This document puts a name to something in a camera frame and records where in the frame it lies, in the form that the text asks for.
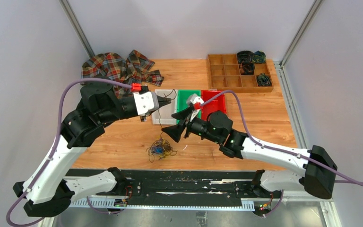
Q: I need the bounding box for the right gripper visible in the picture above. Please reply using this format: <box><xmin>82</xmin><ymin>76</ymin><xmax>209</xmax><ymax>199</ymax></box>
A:
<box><xmin>161</xmin><ymin>108</ymin><xmax>220</xmax><ymax>144</ymax></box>

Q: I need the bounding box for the brown cable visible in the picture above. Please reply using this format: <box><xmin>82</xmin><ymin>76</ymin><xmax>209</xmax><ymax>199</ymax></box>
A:
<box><xmin>157</xmin><ymin>89</ymin><xmax>178</xmax><ymax>141</ymax></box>

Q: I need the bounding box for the cable bundle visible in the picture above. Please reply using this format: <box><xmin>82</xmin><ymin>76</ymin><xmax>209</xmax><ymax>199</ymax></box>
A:
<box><xmin>146</xmin><ymin>138</ymin><xmax>178</xmax><ymax>163</ymax></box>

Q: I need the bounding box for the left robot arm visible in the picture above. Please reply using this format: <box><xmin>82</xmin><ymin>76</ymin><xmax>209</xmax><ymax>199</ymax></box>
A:
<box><xmin>13</xmin><ymin>79</ymin><xmax>171</xmax><ymax>218</ymax></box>

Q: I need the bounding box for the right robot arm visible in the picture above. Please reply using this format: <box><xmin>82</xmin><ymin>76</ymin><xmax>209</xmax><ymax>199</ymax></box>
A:
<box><xmin>162</xmin><ymin>107</ymin><xmax>337</xmax><ymax>200</ymax></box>

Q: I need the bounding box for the white plastic bin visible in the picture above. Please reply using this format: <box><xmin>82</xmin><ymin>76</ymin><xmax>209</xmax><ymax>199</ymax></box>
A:
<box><xmin>151</xmin><ymin>89</ymin><xmax>178</xmax><ymax>125</ymax></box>

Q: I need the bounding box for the plaid cloth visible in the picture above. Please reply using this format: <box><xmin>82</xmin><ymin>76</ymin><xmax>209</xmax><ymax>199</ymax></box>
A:
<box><xmin>81</xmin><ymin>50</ymin><xmax>164</xmax><ymax>87</ymax></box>

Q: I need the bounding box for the red plastic bin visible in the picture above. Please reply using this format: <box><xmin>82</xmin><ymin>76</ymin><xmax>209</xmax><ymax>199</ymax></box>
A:
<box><xmin>201</xmin><ymin>90</ymin><xmax>227</xmax><ymax>120</ymax></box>

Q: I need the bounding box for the wooden compartment tray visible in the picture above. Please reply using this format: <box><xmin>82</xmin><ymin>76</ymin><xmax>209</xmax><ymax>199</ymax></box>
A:
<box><xmin>206</xmin><ymin>53</ymin><xmax>275</xmax><ymax>93</ymax></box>

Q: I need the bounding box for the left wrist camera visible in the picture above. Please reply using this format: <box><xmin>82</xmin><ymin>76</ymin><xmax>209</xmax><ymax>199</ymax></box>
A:
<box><xmin>133</xmin><ymin>91</ymin><xmax>159</xmax><ymax>116</ymax></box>

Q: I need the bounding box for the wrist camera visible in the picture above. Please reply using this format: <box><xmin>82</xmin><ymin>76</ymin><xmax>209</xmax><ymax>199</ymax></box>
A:
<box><xmin>186</xmin><ymin>93</ymin><xmax>204</xmax><ymax>110</ymax></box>
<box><xmin>133</xmin><ymin>91</ymin><xmax>159</xmax><ymax>116</ymax></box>

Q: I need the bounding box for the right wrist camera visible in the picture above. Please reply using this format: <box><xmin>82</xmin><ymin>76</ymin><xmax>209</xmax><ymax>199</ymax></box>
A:
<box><xmin>186</xmin><ymin>93</ymin><xmax>204</xmax><ymax>110</ymax></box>

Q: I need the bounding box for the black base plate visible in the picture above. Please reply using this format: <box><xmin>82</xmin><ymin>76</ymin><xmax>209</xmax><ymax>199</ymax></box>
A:
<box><xmin>65</xmin><ymin>169</ymin><xmax>283</xmax><ymax>208</ymax></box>

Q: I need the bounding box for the dark coiled cable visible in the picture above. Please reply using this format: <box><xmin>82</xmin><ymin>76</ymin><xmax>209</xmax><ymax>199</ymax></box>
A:
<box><xmin>240</xmin><ymin>61</ymin><xmax>256</xmax><ymax>76</ymax></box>

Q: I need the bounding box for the black coiled cable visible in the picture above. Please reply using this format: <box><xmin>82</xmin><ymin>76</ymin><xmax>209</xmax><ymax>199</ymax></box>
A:
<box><xmin>236</xmin><ymin>50</ymin><xmax>255</xmax><ymax>64</ymax></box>

